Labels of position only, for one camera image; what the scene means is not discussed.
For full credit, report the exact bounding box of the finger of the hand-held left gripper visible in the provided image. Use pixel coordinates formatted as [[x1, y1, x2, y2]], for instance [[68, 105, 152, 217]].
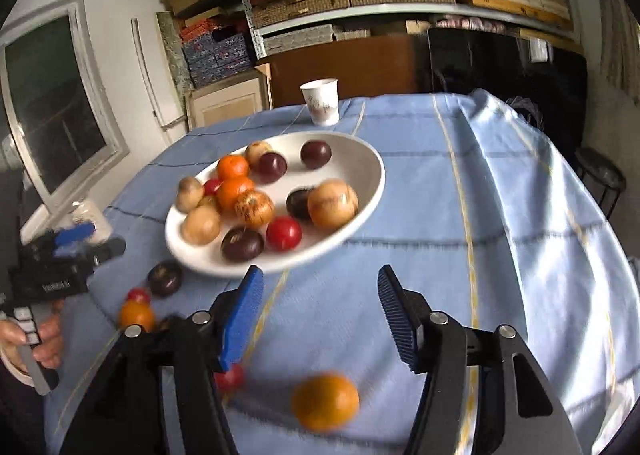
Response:
[[54, 222, 97, 256], [82, 237, 127, 267]]

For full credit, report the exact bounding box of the large smooth orange fruit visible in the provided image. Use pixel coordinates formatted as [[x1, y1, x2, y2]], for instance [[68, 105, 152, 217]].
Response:
[[291, 372, 361, 432]]

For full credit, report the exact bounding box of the person's left hand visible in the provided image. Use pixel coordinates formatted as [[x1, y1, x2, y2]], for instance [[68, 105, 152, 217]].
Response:
[[0, 300, 67, 376]]

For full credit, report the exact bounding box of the large yellow passion fruit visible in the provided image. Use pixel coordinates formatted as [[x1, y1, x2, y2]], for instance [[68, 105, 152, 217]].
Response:
[[307, 179, 360, 230]]

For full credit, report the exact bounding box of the patterned curtain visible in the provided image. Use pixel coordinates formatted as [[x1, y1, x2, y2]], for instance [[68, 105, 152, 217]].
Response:
[[590, 0, 640, 100]]

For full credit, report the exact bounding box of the tan round fruit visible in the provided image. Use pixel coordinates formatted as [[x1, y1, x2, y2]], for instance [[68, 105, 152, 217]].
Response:
[[180, 205, 222, 245]]

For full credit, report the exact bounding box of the person's left forearm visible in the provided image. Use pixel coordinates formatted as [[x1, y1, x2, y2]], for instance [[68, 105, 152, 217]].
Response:
[[0, 355, 51, 455]]

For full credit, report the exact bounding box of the brown wooden board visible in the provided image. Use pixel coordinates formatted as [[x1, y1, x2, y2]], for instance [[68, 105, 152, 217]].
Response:
[[255, 35, 431, 108]]

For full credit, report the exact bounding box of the speckled orange fruit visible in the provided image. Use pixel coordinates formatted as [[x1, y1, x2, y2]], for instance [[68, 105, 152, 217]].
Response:
[[234, 189, 276, 230]]

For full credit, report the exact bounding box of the white framed dark window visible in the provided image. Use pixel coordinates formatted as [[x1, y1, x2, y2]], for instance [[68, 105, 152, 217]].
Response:
[[0, 0, 132, 231]]

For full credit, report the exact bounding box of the black glossy panel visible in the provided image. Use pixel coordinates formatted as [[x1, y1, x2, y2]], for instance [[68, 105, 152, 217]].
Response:
[[425, 27, 588, 156]]

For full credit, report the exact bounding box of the pale wooden frame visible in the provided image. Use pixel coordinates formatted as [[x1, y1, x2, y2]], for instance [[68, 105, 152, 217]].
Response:
[[185, 67, 273, 133]]

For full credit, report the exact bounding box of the white paper cup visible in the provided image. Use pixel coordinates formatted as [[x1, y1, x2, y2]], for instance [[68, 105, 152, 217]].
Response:
[[300, 78, 341, 127]]

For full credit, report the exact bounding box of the row of pink packets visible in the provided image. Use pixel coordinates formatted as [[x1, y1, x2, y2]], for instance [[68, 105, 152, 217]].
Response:
[[434, 14, 521, 33]]

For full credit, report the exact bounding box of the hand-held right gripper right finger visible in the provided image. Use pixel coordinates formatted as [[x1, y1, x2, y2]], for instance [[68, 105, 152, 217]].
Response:
[[377, 264, 583, 455]]

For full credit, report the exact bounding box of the dark red plum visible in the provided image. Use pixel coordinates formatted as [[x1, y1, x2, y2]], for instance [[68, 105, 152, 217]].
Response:
[[300, 140, 333, 170]]

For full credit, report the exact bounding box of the black bag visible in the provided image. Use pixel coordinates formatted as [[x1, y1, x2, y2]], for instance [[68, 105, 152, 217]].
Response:
[[502, 95, 547, 130]]

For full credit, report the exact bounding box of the white oval plate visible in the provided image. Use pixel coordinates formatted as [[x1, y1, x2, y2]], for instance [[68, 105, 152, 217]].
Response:
[[165, 131, 386, 278]]

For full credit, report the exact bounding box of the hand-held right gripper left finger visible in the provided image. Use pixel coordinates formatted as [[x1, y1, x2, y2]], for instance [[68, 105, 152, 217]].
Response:
[[60, 265, 265, 455]]

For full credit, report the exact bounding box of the white vertical pipe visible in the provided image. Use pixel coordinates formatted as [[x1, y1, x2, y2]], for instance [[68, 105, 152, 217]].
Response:
[[131, 17, 177, 130]]

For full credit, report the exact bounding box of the orange mandarin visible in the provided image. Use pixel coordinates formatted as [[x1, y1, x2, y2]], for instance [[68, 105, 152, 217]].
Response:
[[216, 176, 256, 213], [216, 155, 250, 182]]

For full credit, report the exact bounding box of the grey stone slab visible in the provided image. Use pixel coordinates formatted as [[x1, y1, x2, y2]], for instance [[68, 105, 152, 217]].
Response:
[[156, 11, 195, 96]]

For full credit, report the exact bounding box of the blue checked tablecloth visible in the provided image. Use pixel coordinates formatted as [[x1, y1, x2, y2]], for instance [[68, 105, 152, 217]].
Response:
[[42, 92, 640, 455]]

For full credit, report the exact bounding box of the stack of blue patterned boxes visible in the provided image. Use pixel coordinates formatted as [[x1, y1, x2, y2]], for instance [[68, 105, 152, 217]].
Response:
[[180, 17, 256, 88]]

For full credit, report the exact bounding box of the black metal stool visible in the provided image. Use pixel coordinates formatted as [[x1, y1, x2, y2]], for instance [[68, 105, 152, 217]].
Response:
[[575, 147, 628, 220]]

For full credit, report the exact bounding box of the brown round fruit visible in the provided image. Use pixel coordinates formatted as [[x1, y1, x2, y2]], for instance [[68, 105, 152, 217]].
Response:
[[245, 141, 273, 166], [175, 177, 205, 214]]

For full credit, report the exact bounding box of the dark water chestnut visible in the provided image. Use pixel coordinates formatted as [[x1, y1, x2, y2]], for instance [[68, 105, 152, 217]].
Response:
[[254, 152, 289, 184], [148, 260, 183, 298], [286, 188, 316, 222], [221, 227, 265, 263]]

